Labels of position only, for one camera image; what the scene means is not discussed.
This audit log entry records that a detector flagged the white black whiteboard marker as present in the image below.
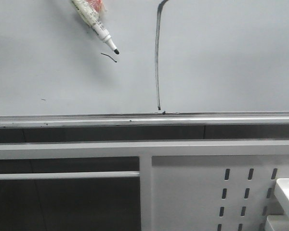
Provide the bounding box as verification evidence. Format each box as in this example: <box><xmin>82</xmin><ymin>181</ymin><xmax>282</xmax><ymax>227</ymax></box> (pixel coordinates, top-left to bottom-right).
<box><xmin>71</xmin><ymin>0</ymin><xmax>119</xmax><ymax>55</ymax></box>

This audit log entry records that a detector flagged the red round magnet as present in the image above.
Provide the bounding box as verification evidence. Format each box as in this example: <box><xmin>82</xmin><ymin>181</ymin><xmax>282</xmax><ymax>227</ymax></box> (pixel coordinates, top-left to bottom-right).
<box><xmin>86</xmin><ymin>0</ymin><xmax>107</xmax><ymax>15</ymax></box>

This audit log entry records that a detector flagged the white whiteboard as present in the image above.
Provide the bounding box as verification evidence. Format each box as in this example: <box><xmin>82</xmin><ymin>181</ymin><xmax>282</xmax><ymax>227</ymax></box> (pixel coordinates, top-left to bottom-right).
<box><xmin>0</xmin><ymin>0</ymin><xmax>289</xmax><ymax>128</ymax></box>

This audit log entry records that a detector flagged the white perforated pegboard panel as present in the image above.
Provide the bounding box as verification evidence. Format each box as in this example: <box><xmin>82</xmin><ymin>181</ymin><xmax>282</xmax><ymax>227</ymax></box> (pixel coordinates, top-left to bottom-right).
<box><xmin>152</xmin><ymin>155</ymin><xmax>289</xmax><ymax>231</ymax></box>

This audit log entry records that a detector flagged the lower white plastic tray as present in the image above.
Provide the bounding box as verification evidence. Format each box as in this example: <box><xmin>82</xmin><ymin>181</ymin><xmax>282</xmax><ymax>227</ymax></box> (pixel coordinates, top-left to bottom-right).
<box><xmin>264</xmin><ymin>215</ymin><xmax>288</xmax><ymax>231</ymax></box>

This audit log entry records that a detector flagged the white metal stand frame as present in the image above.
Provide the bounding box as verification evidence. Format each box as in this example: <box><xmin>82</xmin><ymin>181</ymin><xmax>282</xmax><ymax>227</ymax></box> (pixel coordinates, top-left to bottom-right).
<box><xmin>0</xmin><ymin>140</ymin><xmax>289</xmax><ymax>231</ymax></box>

